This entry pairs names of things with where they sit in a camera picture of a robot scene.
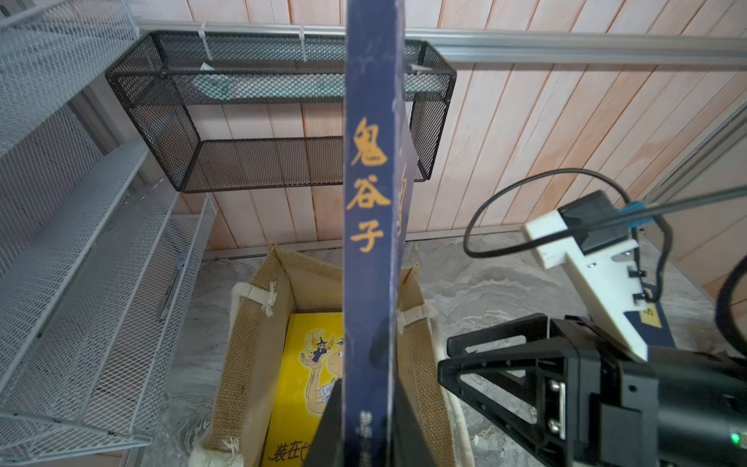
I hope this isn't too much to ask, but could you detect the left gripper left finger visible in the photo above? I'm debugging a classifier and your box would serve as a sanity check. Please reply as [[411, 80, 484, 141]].
[[303, 381, 344, 467]]

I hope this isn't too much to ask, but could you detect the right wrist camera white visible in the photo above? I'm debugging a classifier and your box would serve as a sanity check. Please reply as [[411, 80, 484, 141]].
[[521, 191, 649, 361]]

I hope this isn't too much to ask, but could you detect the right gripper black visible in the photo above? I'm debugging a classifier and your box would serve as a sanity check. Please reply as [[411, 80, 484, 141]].
[[437, 313, 659, 466]]

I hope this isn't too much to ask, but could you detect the brown canvas tote bag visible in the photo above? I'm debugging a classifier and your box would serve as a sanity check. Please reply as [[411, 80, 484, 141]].
[[189, 247, 475, 466]]

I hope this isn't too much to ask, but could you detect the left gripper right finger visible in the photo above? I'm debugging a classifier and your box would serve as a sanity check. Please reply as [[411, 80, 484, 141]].
[[390, 379, 436, 467]]

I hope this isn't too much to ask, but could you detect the white wire mesh shelf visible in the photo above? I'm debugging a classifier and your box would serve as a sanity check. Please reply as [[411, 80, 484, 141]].
[[1, 1, 216, 466]]

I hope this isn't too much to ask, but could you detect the aluminium frame bar back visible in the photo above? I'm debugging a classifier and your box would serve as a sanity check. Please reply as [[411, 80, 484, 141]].
[[136, 19, 747, 68]]

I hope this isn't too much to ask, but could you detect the yellow book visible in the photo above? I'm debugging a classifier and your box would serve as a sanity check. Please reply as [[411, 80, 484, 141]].
[[262, 311, 344, 466]]

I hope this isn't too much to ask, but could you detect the small blue book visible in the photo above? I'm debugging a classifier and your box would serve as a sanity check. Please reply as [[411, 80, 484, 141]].
[[624, 302, 676, 348]]

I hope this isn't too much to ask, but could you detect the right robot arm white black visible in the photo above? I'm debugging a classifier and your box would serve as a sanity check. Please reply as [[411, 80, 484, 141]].
[[438, 312, 746, 466]]

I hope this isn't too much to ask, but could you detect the black mesh wall basket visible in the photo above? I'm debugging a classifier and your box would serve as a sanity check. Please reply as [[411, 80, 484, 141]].
[[104, 30, 457, 194]]

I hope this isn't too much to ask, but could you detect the dark portrait book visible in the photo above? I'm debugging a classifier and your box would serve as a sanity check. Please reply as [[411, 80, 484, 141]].
[[342, 1, 414, 466]]

